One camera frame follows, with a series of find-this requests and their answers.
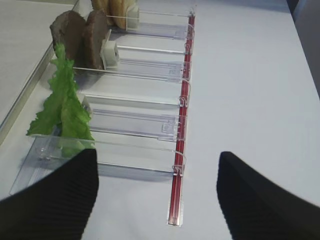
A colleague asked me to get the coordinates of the clear acrylic right rack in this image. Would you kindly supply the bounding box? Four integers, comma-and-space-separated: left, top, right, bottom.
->
10, 0, 196, 226

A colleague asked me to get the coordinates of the green lettuce leaf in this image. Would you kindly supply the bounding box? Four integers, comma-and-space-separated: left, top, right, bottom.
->
26, 43, 95, 157

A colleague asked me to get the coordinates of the white pusher block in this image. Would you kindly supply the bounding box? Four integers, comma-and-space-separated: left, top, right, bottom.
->
81, 95, 93, 118
126, 3, 140, 30
99, 29, 120, 70

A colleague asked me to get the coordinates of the sesame bun slice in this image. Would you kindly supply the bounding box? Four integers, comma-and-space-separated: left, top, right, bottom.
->
91, 0, 110, 16
109, 0, 137, 29

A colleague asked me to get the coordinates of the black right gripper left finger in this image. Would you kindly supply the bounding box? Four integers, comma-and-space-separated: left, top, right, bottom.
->
0, 149, 99, 240

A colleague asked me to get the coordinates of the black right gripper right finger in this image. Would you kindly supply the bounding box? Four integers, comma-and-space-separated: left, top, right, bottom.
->
216, 151, 320, 240

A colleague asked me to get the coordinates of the brown meat patty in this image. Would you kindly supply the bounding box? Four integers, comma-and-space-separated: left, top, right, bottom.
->
82, 9, 109, 70
49, 10, 86, 68

